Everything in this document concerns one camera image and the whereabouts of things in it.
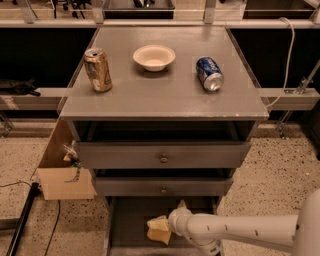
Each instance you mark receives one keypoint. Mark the cardboard box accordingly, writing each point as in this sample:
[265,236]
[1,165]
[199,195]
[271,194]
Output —
[59,178]

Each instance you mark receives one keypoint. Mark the black object on shelf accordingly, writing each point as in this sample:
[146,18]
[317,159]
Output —
[17,87]

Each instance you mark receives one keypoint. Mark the metal shelf bracket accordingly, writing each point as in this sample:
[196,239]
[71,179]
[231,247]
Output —
[297,99]

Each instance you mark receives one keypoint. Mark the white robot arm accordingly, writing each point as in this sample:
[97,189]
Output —
[298,234]

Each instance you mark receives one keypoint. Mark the grey middle drawer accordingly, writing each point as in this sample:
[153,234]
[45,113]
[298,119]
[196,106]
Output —
[145,186]

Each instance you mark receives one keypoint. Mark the yellow sponge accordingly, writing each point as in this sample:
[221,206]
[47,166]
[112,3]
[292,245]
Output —
[159,236]

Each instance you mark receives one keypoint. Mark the black metal floor bar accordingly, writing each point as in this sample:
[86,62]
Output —
[18,231]

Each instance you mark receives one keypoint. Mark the blue soda can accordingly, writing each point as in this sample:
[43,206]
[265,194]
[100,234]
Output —
[209,74]

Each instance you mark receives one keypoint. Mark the grey drawer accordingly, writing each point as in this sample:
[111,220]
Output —
[126,233]
[145,186]
[156,155]

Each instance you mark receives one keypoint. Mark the grey top drawer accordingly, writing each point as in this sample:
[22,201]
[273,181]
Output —
[156,155]

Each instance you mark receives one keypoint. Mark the grey bottom drawer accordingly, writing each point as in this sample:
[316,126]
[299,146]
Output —
[126,233]

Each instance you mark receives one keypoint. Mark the gold soda can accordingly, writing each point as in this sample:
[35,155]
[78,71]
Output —
[97,69]

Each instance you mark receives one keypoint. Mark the white bowl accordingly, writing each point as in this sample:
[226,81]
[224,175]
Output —
[154,58]

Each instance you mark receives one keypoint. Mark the grey drawer cabinet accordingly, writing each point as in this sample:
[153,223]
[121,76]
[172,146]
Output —
[166,106]

